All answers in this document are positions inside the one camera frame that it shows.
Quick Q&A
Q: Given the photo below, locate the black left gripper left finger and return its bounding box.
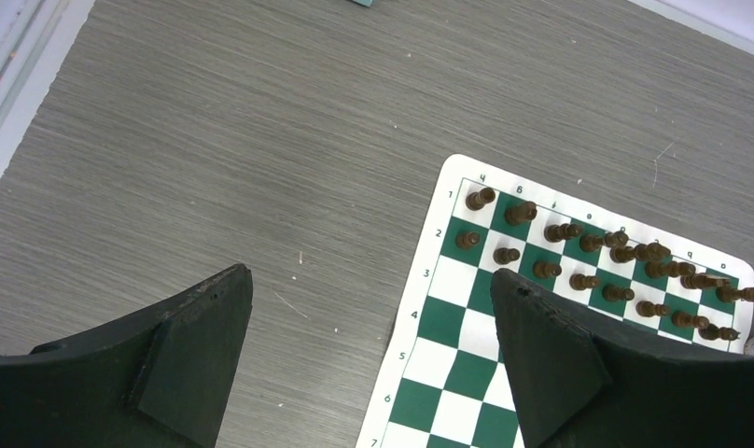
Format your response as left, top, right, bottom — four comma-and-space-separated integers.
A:
30, 263, 253, 447

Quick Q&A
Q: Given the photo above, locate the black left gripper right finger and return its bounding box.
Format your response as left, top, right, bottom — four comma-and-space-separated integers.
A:
490, 269, 754, 447

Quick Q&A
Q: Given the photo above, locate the green white chess board mat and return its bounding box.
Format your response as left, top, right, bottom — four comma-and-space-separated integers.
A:
357, 154, 754, 447

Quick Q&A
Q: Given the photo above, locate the dark wooden chess piece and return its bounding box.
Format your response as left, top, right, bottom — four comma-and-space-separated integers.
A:
716, 286, 754, 302
466, 187, 496, 211
579, 231, 629, 253
544, 223, 584, 243
680, 273, 730, 289
504, 201, 538, 226
609, 242, 671, 263
645, 260, 696, 278

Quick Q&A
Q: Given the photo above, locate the dark wooden pawn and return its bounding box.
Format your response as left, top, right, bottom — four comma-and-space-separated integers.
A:
569, 273, 600, 291
493, 247, 521, 265
699, 324, 740, 342
671, 311, 710, 329
455, 231, 481, 250
602, 284, 635, 302
635, 301, 671, 317
533, 260, 562, 279

